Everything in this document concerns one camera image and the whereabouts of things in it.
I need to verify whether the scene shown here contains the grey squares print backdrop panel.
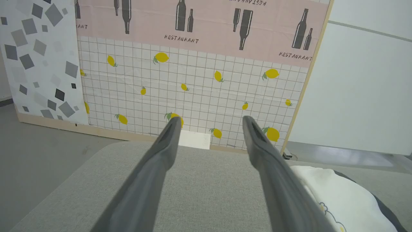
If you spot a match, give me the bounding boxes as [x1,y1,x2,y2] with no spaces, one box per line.
[0,0,89,126]

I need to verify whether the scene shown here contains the white and black long-sleeve shirt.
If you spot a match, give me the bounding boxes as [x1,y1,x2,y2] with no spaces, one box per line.
[290,165,405,232]

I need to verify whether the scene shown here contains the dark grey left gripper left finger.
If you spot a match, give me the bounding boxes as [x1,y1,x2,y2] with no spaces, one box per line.
[91,117,183,232]

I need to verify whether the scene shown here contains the white rectangular box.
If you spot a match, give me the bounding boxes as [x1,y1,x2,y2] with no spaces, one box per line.
[178,130,211,150]

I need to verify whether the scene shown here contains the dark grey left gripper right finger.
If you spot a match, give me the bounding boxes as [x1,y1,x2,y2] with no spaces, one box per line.
[242,115,337,232]

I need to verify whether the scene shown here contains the wooden frame wire fence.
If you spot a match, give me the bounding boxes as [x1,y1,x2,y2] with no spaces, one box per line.
[76,0,334,154]

